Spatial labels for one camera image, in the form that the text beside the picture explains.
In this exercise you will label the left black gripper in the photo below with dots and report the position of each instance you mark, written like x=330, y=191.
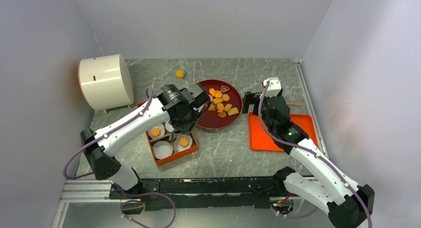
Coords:
x=186, y=128

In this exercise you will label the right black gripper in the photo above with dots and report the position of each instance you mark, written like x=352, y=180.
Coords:
x=251, y=98

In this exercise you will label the orange leaf cookie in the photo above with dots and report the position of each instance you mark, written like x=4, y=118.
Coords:
x=184, y=142
x=155, y=132

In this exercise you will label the orange compartment box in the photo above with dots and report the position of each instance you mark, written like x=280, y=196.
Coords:
x=175, y=155

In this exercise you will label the orange tray lid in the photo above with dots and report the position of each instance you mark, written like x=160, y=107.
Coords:
x=260, y=141

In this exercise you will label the metal tongs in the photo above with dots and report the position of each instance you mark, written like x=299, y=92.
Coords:
x=173, y=136

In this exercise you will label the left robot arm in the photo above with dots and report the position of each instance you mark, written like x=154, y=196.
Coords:
x=100, y=147

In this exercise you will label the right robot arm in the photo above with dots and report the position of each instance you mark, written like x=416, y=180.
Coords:
x=346, y=203

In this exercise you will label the yellow rectangular cookie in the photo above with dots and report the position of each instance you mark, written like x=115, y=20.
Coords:
x=233, y=111

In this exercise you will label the dark red round plate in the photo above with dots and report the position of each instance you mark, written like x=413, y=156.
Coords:
x=210, y=119

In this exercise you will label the plain round tan cookie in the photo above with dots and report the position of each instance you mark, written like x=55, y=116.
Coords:
x=225, y=97

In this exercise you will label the heart outline cookie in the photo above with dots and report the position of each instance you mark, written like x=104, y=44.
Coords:
x=224, y=88

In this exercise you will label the orange fish cookie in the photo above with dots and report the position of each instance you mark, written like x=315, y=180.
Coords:
x=220, y=107

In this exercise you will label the yellow cube block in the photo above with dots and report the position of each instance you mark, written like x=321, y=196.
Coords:
x=180, y=74

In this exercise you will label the chocolate chip round cookie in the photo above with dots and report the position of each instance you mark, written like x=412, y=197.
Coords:
x=222, y=114

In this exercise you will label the white paper cup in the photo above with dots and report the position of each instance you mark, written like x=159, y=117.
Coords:
x=163, y=131
x=177, y=147
x=162, y=149

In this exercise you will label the white cylindrical container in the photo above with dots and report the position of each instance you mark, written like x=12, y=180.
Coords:
x=105, y=82

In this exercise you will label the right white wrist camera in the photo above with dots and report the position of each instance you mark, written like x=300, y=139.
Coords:
x=274, y=89

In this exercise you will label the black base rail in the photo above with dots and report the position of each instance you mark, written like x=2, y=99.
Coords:
x=164, y=193

